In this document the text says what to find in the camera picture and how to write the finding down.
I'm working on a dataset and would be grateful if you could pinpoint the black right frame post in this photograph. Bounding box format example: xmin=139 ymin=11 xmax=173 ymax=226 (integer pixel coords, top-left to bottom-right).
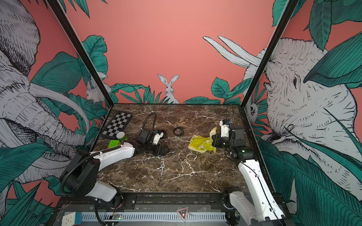
xmin=241 ymin=0 xmax=298 ymax=110

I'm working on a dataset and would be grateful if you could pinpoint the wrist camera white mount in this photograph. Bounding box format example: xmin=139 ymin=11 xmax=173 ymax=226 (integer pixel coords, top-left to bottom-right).
xmin=152 ymin=130 xmax=164 ymax=145
xmin=219 ymin=119 xmax=231 ymax=137

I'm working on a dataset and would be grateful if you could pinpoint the black frame post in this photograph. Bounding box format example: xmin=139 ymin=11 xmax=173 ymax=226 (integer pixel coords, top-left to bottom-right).
xmin=47 ymin=0 xmax=114 ymax=109
xmin=241 ymin=0 xmax=298 ymax=110

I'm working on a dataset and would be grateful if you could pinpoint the red triangle warning sticker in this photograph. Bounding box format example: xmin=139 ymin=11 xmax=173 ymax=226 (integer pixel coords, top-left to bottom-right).
xmin=176 ymin=207 xmax=189 ymax=221

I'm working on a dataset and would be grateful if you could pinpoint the black front mounting rail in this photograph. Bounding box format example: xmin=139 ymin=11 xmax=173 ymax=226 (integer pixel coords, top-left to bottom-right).
xmin=56 ymin=192 xmax=285 ymax=210

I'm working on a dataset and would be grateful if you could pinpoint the black corrugated left cable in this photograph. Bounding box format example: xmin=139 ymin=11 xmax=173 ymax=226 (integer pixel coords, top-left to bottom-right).
xmin=142 ymin=112 xmax=157 ymax=132

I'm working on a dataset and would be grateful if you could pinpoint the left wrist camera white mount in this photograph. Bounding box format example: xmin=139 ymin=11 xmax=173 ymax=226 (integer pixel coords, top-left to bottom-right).
xmin=152 ymin=130 xmax=164 ymax=145

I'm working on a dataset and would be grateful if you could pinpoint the green white cylinder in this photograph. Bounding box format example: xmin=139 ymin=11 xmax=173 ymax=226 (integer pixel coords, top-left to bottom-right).
xmin=116 ymin=131 xmax=128 ymax=142

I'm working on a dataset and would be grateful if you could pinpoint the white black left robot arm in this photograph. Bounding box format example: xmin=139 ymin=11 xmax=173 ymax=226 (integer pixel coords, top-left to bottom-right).
xmin=59 ymin=129 xmax=170 ymax=207

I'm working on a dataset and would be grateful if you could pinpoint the colourful rubik's cube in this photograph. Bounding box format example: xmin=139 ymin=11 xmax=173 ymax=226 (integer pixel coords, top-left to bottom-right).
xmin=108 ymin=140 xmax=122 ymax=148

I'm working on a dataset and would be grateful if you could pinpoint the black white checkerboard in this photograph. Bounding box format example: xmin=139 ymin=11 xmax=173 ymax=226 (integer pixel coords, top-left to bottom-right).
xmin=101 ymin=111 xmax=133 ymax=139

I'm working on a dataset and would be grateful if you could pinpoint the black left frame post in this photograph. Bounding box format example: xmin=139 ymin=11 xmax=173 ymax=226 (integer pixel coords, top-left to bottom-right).
xmin=47 ymin=0 xmax=114 ymax=109

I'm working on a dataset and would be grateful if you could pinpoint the white slotted cable duct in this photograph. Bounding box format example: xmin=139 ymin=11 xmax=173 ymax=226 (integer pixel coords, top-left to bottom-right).
xmin=99 ymin=212 xmax=227 ymax=222

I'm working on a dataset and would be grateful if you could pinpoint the yellow green patterned towel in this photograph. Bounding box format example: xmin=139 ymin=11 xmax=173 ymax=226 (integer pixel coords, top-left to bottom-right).
xmin=188 ymin=127 xmax=217 ymax=153

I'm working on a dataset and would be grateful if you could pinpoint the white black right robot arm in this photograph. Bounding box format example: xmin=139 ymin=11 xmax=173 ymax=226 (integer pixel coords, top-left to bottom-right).
xmin=212 ymin=124 xmax=287 ymax=226

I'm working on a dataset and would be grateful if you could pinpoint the white power socket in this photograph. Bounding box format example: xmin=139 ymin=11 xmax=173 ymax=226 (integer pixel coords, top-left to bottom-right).
xmin=61 ymin=212 xmax=82 ymax=226

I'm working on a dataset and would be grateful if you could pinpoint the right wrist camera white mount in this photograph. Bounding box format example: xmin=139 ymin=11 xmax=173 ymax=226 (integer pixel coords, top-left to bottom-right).
xmin=219 ymin=119 xmax=231 ymax=137

